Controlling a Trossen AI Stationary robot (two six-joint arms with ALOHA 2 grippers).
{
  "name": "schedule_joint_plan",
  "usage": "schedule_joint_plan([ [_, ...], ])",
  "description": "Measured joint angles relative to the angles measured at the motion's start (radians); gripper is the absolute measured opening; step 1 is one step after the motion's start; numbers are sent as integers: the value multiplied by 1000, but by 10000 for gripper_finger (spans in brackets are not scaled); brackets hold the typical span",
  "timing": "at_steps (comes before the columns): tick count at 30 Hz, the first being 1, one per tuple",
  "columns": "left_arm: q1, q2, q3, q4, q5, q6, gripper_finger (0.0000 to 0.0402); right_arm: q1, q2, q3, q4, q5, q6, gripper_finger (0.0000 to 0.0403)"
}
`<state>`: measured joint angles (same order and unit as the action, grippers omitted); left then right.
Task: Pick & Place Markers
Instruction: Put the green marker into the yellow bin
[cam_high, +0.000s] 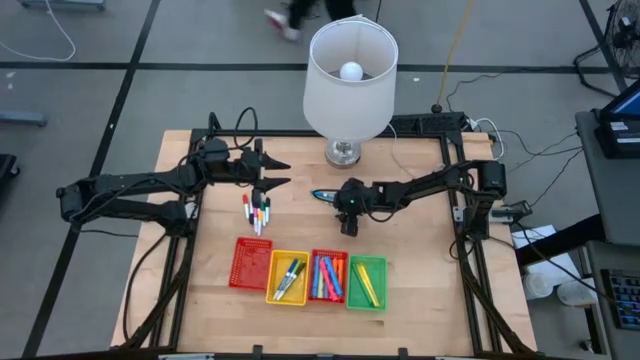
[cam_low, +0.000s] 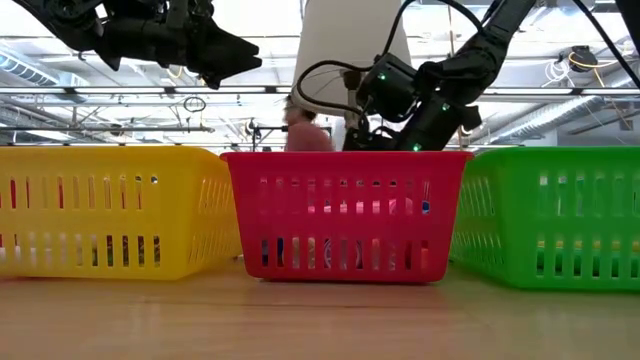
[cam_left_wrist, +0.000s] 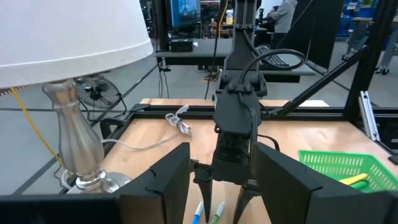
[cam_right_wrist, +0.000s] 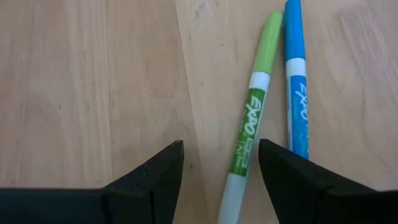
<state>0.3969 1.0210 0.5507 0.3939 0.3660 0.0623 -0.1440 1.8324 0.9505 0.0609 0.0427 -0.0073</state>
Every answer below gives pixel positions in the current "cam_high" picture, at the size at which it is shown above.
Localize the black clamp device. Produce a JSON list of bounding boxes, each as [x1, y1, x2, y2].
[[491, 199, 534, 225]]

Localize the silver lamp white shade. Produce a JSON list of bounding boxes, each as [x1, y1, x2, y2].
[[301, 13, 400, 170]]

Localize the black caster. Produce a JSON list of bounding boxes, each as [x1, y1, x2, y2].
[[0, 153, 21, 182]]

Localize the black floor fan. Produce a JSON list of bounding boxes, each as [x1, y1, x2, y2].
[[572, 0, 640, 97]]

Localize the grey metal foot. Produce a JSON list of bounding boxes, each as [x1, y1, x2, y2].
[[17, 0, 107, 12], [0, 110, 49, 128]]

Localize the red plastic basket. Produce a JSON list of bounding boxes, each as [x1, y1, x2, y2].
[[306, 247, 350, 305], [228, 236, 276, 293]]

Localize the white round container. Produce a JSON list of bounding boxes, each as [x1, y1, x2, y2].
[[521, 271, 555, 301], [555, 278, 592, 307]]

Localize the yellow plastic basket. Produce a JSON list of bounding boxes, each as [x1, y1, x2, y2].
[[264, 248, 312, 308]]

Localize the green plastic basket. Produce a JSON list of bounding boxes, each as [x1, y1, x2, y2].
[[345, 253, 390, 313]]

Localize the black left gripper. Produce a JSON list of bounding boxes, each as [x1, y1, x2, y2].
[[212, 138, 293, 207]]

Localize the grey desk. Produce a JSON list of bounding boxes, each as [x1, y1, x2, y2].
[[573, 109, 640, 247]]

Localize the white papers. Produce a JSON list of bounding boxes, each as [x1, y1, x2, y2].
[[510, 223, 582, 281]]

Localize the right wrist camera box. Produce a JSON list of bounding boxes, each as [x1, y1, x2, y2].
[[344, 178, 375, 202]]

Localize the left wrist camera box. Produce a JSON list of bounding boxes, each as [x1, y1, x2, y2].
[[198, 138, 232, 162]]

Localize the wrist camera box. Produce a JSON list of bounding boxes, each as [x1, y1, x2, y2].
[[344, 178, 375, 202], [198, 138, 232, 162]]

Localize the black laptop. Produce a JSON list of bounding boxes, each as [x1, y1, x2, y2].
[[593, 78, 640, 160]]

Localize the green highlighter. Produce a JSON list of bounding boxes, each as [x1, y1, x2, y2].
[[351, 262, 374, 307]]

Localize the yellow highlighter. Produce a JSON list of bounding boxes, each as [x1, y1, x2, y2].
[[360, 262, 382, 308], [355, 263, 376, 307]]

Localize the blue highlighter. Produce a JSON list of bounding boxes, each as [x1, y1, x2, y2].
[[323, 255, 344, 298], [311, 255, 322, 299]]

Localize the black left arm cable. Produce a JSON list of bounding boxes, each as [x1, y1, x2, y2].
[[233, 105, 260, 151]]

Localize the computer keyboard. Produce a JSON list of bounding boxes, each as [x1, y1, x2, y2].
[[601, 267, 640, 332]]

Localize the pink highlighter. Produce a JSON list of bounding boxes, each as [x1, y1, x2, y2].
[[319, 259, 338, 302]]

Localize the black aluminium table frame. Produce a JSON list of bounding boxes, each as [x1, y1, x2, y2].
[[118, 111, 540, 360]]

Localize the yellow hanging cord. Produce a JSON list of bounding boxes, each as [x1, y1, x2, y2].
[[433, 0, 476, 114]]

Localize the white lamp cord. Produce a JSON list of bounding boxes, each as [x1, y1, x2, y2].
[[386, 122, 465, 192]]

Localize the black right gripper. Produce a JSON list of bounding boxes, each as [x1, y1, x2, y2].
[[312, 187, 377, 238]]

